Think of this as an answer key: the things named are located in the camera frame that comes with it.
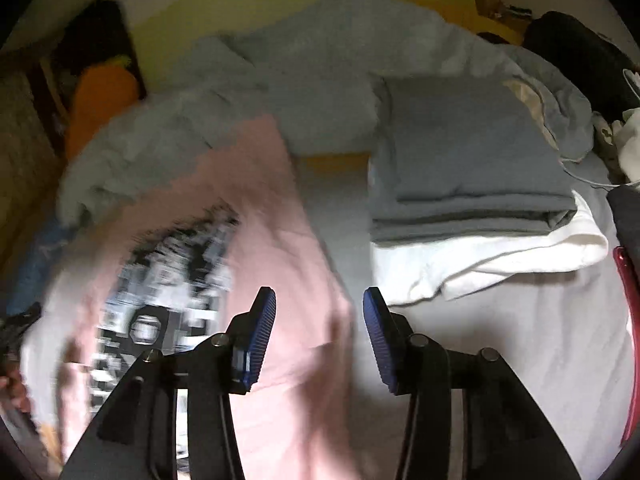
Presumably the left hand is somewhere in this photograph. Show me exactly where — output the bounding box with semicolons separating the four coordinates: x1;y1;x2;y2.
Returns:
1;354;32;414

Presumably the orange plush pillow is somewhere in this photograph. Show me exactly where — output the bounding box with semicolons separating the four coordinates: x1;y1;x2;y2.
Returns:
65;63;139;162

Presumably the blue pillow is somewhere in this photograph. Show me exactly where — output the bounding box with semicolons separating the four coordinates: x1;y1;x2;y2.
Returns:
1;216;76;316

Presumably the white plush toy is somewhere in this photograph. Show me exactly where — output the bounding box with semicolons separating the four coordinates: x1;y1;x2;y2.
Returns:
592;108;639;186

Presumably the grey printed bed sheet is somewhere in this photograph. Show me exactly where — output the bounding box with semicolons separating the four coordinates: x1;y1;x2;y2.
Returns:
295;156;634;479

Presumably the folded white garment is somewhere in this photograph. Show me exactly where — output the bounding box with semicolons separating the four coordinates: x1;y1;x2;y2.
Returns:
371;194;608;306

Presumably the grey-green crumpled blanket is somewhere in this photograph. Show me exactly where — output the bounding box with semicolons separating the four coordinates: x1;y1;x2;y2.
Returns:
56;0;593;226

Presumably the red notebook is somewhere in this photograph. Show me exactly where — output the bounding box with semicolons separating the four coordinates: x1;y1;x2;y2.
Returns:
612;245;640;449

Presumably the folded dark grey garment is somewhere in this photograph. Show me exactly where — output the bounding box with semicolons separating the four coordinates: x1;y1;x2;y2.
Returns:
369;77;577;243

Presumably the wooden bed frame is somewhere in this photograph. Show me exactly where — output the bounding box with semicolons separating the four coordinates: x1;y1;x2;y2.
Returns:
473;0;534;46

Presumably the pink printed t-shirt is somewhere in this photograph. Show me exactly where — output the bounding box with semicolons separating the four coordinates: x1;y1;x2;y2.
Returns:
21;116;357;479

